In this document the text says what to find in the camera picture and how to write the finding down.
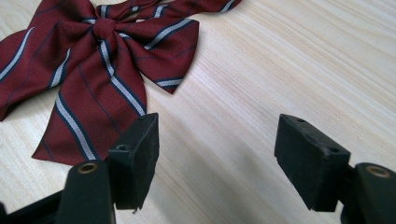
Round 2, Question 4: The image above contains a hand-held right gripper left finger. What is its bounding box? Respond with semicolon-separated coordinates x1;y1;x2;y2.
106;112;161;211

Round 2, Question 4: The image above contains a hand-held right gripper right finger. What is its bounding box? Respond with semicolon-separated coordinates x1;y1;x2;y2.
274;113;352;213

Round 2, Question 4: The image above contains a dark red striped necktie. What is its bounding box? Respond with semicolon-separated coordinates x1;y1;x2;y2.
0;0;243;166

